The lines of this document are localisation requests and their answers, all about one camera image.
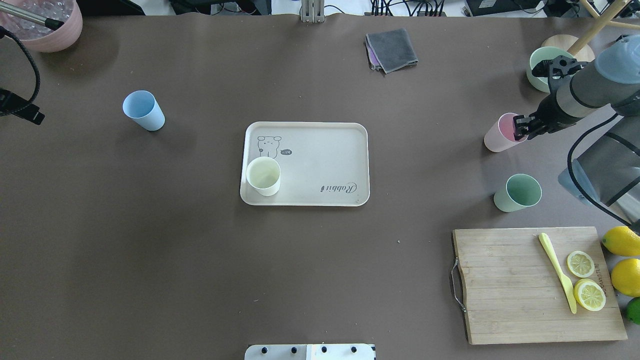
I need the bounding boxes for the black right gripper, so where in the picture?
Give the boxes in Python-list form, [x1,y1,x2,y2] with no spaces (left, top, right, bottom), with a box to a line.
[513,55,591,141]

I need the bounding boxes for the pink cup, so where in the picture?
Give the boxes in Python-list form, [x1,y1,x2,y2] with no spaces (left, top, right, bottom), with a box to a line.
[483,112,528,153]

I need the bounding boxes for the cream cup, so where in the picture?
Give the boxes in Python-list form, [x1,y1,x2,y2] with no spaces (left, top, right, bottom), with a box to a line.
[246,156,281,196]

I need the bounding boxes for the blue cup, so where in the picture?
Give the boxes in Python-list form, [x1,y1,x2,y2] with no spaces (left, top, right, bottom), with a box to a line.
[122,89,166,132]

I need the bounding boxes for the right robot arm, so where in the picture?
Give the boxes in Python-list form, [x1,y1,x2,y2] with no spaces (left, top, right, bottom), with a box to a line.
[513,35,640,233]

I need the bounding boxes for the cream rabbit tray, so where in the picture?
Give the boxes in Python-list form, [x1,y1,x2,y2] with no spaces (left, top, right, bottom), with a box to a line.
[239,121,370,207]

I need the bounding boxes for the green cup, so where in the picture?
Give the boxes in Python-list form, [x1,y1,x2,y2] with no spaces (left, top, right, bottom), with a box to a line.
[493,173,542,213]

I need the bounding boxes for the green bowl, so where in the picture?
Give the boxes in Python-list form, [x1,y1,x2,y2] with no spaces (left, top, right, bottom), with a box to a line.
[526,46,574,94]

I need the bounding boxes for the wooden cup tree stand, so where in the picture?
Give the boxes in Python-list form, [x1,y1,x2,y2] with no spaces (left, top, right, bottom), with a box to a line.
[541,0,640,62]

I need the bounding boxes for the yellow plastic knife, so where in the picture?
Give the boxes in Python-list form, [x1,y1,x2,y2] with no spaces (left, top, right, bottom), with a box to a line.
[538,232,578,314]

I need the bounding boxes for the grey folded cloth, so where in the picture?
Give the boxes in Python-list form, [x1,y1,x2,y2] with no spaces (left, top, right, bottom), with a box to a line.
[365,28,419,75]

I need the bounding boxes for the lemon slice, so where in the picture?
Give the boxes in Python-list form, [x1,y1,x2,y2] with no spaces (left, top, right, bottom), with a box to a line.
[566,250,595,279]
[573,278,607,312]

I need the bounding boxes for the whole lemon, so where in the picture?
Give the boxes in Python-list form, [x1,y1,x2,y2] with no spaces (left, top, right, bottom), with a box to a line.
[602,226,640,257]
[610,258,640,297]

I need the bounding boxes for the wooden cutting board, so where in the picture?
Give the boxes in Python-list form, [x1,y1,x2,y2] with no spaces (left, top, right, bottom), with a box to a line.
[452,227,627,346]

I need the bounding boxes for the green lime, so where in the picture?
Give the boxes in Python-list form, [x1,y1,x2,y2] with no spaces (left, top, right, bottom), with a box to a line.
[625,297,640,326]

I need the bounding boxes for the metal tube in bowl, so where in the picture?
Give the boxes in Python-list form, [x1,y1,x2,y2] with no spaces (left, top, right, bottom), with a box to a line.
[0,1,65,31]

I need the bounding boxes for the pink bowl with ice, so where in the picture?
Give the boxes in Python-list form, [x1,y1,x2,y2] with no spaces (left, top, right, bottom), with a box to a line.
[0,0,83,53]

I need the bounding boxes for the aluminium frame post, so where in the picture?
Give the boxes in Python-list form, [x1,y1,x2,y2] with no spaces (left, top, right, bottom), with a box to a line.
[300,0,325,23]

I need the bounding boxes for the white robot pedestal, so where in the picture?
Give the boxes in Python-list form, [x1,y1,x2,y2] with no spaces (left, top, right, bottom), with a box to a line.
[244,342,377,360]

